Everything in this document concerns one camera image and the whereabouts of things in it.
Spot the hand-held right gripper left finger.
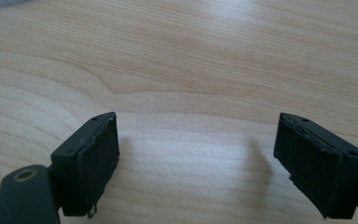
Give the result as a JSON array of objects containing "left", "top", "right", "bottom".
[{"left": 49, "top": 111, "right": 121, "bottom": 219}]

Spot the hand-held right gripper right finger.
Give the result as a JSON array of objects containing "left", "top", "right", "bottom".
[{"left": 273, "top": 112, "right": 358, "bottom": 220}]

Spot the grey cloth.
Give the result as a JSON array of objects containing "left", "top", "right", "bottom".
[{"left": 0, "top": 0, "right": 32, "bottom": 9}]

